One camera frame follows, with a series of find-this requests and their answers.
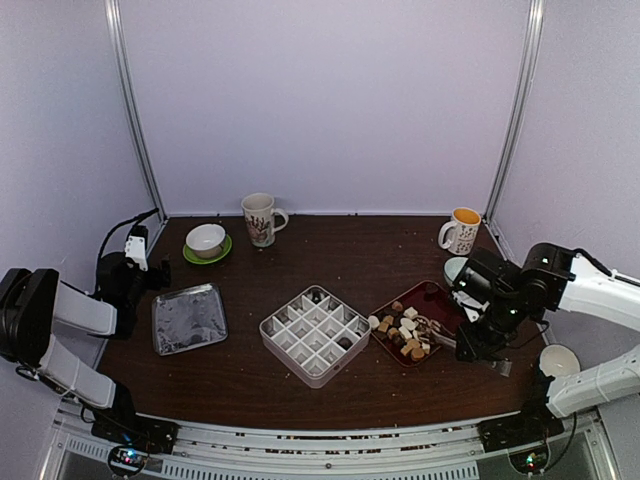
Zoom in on light blue bowl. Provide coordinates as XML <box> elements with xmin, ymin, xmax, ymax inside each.
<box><xmin>443</xmin><ymin>256</ymin><xmax>468</xmax><ymax>287</ymax></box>

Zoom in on white bowl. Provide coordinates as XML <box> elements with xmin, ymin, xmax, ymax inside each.
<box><xmin>186</xmin><ymin>224</ymin><xmax>226</xmax><ymax>252</ymax></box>

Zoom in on bunny print tin lid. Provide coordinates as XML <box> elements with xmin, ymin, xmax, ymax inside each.
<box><xmin>151</xmin><ymin>283</ymin><xmax>228</xmax><ymax>356</ymax></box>

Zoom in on tall coral print mug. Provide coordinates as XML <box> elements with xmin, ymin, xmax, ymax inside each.
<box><xmin>241</xmin><ymin>193</ymin><xmax>289</xmax><ymax>248</ymax></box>

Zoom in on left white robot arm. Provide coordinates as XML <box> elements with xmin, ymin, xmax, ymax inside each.
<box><xmin>1</xmin><ymin>252</ymin><xmax>171</xmax><ymax>444</ymax></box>

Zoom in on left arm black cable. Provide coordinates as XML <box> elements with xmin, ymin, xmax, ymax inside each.
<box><xmin>92</xmin><ymin>208</ymin><xmax>160</xmax><ymax>296</ymax></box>

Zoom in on metal tongs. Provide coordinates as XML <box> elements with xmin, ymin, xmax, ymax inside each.
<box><xmin>426</xmin><ymin>323</ymin><xmax>512</xmax><ymax>378</ymax></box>

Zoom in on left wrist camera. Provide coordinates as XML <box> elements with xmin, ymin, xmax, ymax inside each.
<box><xmin>124</xmin><ymin>224</ymin><xmax>148</xmax><ymax>272</ymax></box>

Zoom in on yellow interior mug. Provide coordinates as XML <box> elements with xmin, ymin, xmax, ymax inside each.
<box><xmin>437</xmin><ymin>207</ymin><xmax>482</xmax><ymax>256</ymax></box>

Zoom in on front metal rail base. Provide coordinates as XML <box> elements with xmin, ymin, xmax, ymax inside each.
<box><xmin>39</xmin><ymin>414</ymin><xmax>620</xmax><ymax>479</ymax></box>

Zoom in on white divided tin box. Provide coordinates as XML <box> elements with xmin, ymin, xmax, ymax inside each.
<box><xmin>259</xmin><ymin>285</ymin><xmax>371</xmax><ymax>389</ymax></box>

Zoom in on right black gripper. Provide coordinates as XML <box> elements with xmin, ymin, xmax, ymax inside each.
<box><xmin>456</xmin><ymin>293</ymin><xmax>529</xmax><ymax>363</ymax></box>

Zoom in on red chocolate tray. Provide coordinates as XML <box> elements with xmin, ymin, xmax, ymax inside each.
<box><xmin>370</xmin><ymin>281</ymin><xmax>463</xmax><ymax>367</ymax></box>

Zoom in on white bowl off table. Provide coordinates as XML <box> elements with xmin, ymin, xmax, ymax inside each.
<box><xmin>538</xmin><ymin>344</ymin><xmax>581</xmax><ymax>377</ymax></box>

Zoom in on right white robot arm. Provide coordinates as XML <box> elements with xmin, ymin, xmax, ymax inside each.
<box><xmin>451</xmin><ymin>243</ymin><xmax>639</xmax><ymax>442</ymax></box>

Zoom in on right aluminium frame post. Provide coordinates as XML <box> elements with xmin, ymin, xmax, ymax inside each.
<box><xmin>484</xmin><ymin>0</ymin><xmax>546</xmax><ymax>225</ymax></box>

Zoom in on green saucer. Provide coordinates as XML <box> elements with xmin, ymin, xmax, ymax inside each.
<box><xmin>182</xmin><ymin>234</ymin><xmax>233</xmax><ymax>265</ymax></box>

